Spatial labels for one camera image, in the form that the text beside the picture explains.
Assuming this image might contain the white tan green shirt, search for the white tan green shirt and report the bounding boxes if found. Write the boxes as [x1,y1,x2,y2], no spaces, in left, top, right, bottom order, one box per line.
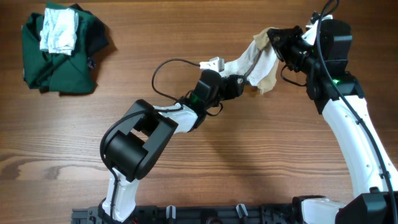
[220,27,279,95]

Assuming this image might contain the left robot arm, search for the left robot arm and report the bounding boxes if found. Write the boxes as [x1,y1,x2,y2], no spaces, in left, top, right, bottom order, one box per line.
[98,70,247,223]

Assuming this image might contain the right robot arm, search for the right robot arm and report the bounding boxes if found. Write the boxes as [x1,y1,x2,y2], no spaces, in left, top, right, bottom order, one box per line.
[267,19,397,223]

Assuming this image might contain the light patterned folded cloth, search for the light patterned folded cloth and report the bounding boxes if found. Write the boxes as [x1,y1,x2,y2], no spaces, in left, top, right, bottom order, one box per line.
[39,8,79,56]

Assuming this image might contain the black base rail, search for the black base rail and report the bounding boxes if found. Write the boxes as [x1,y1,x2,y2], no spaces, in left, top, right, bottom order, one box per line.
[70,203,296,224]

